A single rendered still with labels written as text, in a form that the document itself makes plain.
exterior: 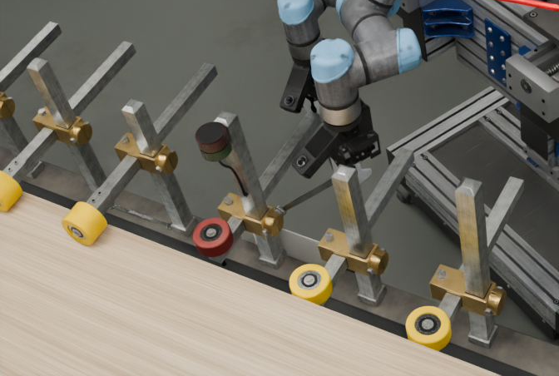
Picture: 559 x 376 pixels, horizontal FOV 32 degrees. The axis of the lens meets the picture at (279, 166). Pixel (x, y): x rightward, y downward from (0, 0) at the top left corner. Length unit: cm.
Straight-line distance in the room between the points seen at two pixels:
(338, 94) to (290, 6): 37
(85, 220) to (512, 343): 90
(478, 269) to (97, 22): 274
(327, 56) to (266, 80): 200
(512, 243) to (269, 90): 127
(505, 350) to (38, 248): 99
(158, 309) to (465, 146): 136
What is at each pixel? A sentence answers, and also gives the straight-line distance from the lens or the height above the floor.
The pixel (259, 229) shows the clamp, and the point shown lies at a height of 85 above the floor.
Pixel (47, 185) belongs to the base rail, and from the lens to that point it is 258.
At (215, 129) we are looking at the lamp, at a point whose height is 116.
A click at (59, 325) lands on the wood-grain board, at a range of 201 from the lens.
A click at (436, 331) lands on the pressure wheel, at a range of 180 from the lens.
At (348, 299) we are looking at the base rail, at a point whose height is 70.
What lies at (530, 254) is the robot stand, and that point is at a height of 22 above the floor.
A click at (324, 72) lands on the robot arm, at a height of 129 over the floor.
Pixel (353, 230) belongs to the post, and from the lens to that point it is 189.
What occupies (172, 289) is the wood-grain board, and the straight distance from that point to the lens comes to 197.
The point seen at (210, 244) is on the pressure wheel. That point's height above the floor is 91.
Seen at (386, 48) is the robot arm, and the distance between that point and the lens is 173.
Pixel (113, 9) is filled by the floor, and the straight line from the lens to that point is 428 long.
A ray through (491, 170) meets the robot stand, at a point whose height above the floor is 21.
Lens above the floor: 242
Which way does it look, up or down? 46 degrees down
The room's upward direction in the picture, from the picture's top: 17 degrees counter-clockwise
